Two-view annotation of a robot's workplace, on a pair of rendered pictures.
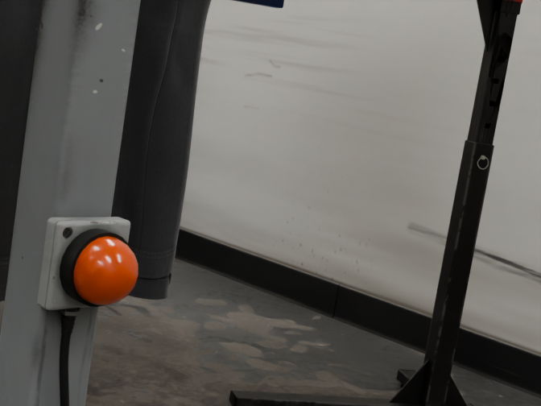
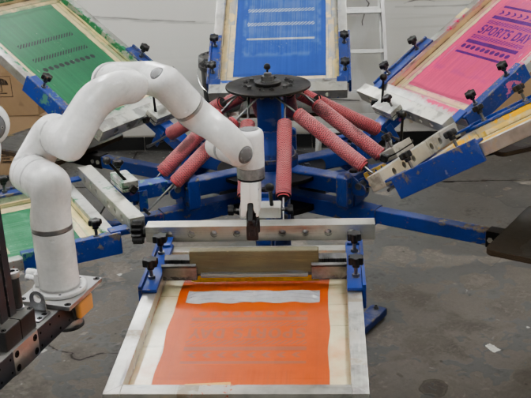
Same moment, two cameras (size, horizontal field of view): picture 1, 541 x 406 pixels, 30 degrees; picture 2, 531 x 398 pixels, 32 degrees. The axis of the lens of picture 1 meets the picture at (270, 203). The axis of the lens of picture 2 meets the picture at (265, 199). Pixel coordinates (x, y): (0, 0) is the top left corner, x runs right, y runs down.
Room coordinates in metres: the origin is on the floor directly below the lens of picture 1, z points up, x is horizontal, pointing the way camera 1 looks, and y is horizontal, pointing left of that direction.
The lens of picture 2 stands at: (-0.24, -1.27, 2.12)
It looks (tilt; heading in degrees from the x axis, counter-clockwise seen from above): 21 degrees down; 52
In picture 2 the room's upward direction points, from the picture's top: 3 degrees counter-clockwise
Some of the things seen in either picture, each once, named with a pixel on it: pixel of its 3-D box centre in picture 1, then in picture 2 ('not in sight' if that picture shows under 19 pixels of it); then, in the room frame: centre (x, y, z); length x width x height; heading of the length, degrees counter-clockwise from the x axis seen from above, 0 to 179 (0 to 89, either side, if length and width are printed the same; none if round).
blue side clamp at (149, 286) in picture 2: not in sight; (157, 273); (1.00, 0.82, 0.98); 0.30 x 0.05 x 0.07; 47
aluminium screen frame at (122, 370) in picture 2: not in sight; (249, 314); (1.04, 0.45, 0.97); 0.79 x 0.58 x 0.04; 47
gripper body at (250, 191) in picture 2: not in sight; (251, 193); (1.18, 0.61, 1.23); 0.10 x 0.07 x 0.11; 47
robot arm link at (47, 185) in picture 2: not in sight; (46, 194); (0.61, 0.62, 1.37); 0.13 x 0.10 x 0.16; 89
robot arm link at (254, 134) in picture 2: not in sight; (235, 149); (1.15, 0.62, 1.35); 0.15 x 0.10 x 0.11; 179
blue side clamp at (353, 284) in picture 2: not in sight; (355, 272); (1.40, 0.44, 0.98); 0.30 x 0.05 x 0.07; 47
